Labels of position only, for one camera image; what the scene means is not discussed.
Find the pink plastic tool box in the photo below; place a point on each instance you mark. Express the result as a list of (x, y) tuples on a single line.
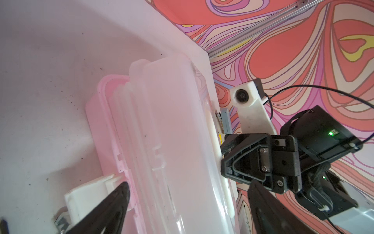
[(156, 130)]

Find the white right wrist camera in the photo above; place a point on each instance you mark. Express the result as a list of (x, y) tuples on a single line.
[(249, 99)]

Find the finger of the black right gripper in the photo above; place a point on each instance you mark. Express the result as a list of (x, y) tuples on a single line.
[(249, 161), (230, 141)]

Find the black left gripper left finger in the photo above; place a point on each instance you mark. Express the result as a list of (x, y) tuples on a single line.
[(107, 217)]

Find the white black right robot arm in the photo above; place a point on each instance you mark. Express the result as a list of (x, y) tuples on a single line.
[(298, 160)]

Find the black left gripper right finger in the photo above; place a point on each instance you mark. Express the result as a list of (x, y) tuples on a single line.
[(270, 216)]

